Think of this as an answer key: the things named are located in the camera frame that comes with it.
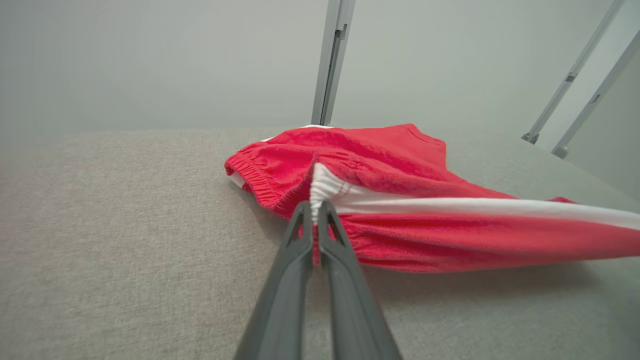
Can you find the red Bulls 23 jersey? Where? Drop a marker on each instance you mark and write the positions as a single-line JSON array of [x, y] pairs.
[[400, 165]]

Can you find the grey metal partition post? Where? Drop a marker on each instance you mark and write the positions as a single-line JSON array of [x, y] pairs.
[[331, 60]]

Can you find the slanted grey metal post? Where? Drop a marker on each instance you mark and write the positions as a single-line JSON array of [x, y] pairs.
[[597, 95], [570, 77]]

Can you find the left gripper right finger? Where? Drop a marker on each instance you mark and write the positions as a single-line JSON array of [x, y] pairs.
[[350, 310]]

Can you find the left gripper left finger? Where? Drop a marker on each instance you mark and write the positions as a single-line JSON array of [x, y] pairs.
[[285, 300]]

